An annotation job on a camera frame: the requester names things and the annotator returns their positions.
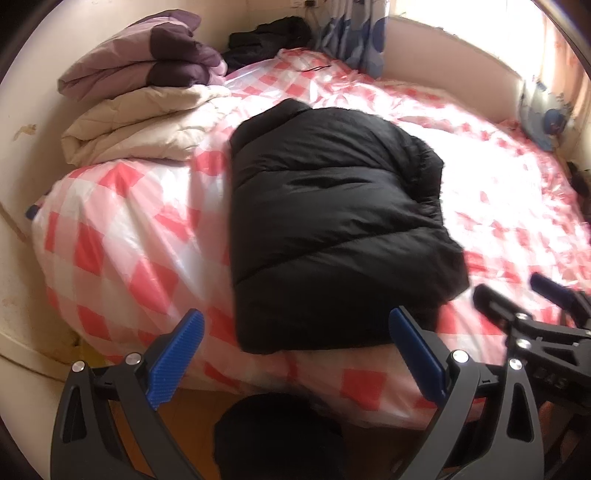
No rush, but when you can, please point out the black clothes pile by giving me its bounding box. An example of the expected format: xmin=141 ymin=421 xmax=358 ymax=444
xmin=222 ymin=16 xmax=312 ymax=74

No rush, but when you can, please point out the blue patterned curtain left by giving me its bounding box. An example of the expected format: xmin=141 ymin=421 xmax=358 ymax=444
xmin=315 ymin=0 xmax=390 ymax=78

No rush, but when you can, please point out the red white checkered bed cover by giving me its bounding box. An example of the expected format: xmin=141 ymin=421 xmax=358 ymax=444
xmin=32 ymin=49 xmax=590 ymax=428

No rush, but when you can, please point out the person dark trouser knee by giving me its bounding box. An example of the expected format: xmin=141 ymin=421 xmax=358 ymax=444
xmin=213 ymin=392 xmax=346 ymax=479

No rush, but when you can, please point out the black puffer jacket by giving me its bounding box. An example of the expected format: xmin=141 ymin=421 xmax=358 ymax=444
xmin=228 ymin=99 xmax=469 ymax=355

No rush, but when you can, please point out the beige headboard panel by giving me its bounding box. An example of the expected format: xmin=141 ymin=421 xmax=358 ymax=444
xmin=383 ymin=17 xmax=523 ymax=122

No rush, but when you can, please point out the cream folded quilt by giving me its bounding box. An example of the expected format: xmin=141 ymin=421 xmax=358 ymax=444
xmin=61 ymin=85 xmax=239 ymax=168

